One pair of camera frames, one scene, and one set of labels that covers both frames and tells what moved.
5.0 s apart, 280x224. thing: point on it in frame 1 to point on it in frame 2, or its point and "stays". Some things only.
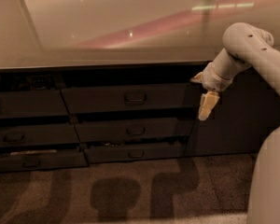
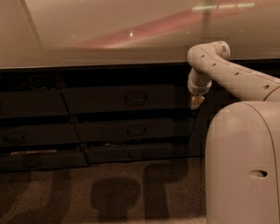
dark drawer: x=34 y=134 stays
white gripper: x=214 y=78 to x=199 y=89
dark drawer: x=137 y=153 stays
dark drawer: x=133 y=99 stays
